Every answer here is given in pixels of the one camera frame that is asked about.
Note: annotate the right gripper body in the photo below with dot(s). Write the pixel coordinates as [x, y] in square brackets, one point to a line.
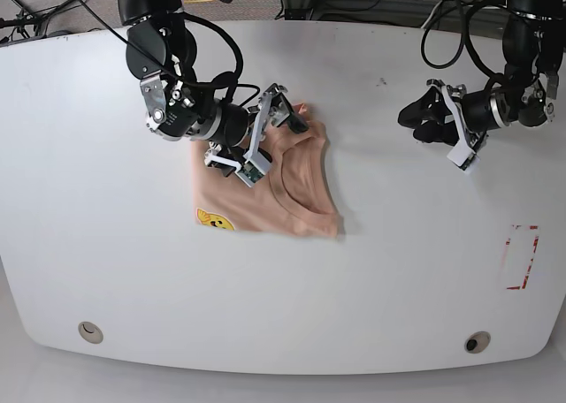
[236, 137]

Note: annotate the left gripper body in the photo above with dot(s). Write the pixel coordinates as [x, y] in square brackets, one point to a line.
[481, 111]

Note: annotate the peach T-shirt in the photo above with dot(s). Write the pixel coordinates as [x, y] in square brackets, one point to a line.
[293, 198]

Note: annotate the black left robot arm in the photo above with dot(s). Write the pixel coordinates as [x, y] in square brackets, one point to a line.
[525, 92]

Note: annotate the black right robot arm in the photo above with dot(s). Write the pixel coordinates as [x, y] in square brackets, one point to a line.
[161, 52]

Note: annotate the red tape rectangle marking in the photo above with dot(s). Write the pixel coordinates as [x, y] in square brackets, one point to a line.
[519, 252]

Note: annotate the black tripod stand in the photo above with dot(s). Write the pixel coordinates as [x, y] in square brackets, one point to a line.
[28, 23]

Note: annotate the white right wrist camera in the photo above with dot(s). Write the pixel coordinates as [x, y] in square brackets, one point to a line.
[255, 167]

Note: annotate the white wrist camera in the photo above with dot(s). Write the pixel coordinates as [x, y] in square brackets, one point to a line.
[255, 167]
[463, 157]

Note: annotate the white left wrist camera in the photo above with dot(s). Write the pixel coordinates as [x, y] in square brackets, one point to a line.
[463, 157]

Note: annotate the left table cable grommet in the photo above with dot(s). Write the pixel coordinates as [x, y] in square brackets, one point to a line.
[90, 333]

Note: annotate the table cable grommet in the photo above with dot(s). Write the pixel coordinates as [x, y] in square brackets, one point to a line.
[90, 333]
[477, 342]

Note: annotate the right table cable grommet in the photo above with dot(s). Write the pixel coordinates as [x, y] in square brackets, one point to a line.
[477, 342]

